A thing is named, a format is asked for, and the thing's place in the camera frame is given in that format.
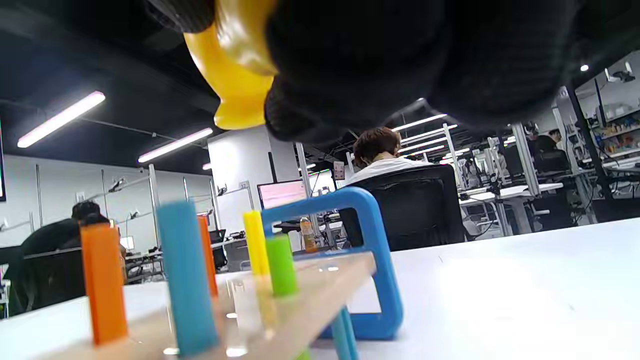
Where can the person's right hand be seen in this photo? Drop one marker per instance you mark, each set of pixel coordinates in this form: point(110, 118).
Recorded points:
point(400, 50)

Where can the yellow plastic toy hammer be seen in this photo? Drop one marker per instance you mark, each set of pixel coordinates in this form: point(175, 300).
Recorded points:
point(235, 90)

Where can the rainbow wooden hammer bench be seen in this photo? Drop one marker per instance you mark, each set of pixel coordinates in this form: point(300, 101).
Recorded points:
point(320, 280)

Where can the black mesh office chair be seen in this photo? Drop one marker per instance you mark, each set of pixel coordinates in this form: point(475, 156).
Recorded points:
point(415, 210)

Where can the white office desk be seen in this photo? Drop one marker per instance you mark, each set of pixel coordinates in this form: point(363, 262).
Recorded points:
point(510, 192)

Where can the computer monitor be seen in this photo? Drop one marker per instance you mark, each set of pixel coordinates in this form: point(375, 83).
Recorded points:
point(282, 194)

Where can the orange juice bottle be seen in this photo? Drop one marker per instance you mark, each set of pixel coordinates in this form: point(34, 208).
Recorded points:
point(309, 237)

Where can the long ceiling light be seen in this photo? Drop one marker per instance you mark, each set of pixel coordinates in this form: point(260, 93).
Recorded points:
point(175, 145)
point(60, 120)

